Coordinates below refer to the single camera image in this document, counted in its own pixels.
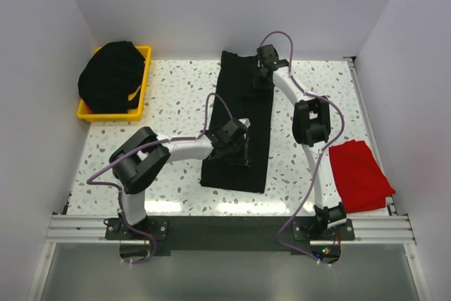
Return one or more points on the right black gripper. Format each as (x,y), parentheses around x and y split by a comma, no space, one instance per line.
(263,77)

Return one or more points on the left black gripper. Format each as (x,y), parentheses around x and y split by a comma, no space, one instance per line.
(235,153)

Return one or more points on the black t shirt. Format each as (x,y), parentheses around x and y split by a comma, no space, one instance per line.
(239,99)

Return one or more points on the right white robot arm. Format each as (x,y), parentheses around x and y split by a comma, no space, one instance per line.
(311,128)

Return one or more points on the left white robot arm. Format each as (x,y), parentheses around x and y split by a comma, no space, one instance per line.
(137,163)

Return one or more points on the black shirts pile in bin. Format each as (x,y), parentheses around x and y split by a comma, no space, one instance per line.
(112,79)

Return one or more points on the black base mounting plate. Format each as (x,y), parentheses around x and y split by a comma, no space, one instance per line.
(162,235)

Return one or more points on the yellow plastic bin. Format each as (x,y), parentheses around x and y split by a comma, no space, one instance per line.
(83,113)

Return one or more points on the folded red t shirt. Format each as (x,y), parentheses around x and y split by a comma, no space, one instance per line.
(358,178)

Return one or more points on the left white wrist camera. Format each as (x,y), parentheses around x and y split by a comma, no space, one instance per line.
(245,121)

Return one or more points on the aluminium extrusion rail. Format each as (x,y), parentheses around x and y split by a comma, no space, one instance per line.
(367,229)

